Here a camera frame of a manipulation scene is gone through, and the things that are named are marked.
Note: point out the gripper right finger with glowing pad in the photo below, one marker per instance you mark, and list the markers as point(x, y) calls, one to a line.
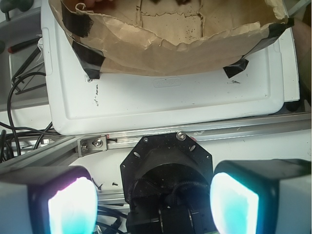
point(262, 196)

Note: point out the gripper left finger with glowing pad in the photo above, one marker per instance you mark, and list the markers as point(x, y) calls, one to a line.
point(47, 200)

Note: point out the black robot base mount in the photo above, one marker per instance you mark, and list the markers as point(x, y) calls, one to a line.
point(166, 182)

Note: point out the white plastic tray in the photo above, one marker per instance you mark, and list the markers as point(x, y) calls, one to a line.
point(115, 102)

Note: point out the silver corner bracket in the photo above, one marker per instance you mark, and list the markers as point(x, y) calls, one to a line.
point(88, 145)

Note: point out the brown paper bag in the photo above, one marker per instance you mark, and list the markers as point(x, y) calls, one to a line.
point(160, 38)

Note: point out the aluminium frame rail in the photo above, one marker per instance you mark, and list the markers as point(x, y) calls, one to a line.
point(277, 136)

